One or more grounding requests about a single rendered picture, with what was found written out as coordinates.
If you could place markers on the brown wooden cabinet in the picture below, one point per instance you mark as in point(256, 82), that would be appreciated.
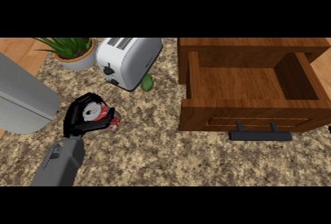
point(251, 48)

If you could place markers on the green cucumber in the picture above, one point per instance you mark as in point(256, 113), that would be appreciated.
point(147, 83)

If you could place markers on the brown wooden drawer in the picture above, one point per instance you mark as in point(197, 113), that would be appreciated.
point(255, 102)

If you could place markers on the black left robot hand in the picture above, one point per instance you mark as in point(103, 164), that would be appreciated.
point(78, 118)

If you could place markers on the potted green plant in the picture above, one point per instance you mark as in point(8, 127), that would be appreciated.
point(73, 51)

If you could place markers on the red can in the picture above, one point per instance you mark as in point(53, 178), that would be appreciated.
point(104, 115)

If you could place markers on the white toaster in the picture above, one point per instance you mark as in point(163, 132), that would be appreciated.
point(128, 59)

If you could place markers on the grey rounded appliance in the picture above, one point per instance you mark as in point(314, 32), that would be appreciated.
point(22, 99)

